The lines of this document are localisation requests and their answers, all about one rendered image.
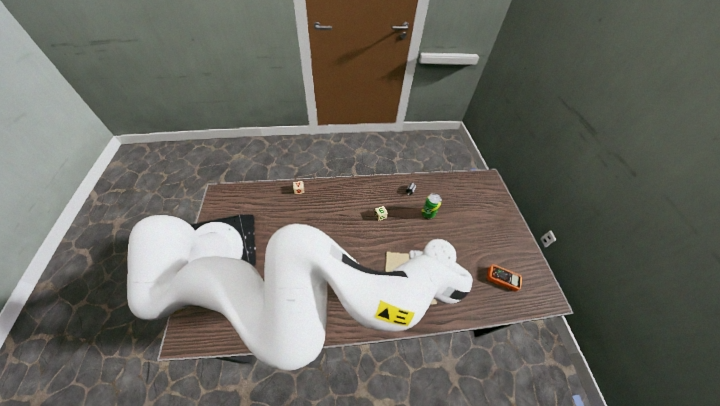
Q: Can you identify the beige mat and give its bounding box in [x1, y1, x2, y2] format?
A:
[386, 252, 436, 304]

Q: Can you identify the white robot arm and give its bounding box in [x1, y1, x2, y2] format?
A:
[127, 215, 472, 370]

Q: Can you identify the green drink can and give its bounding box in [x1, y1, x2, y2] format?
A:
[422, 194, 441, 219]

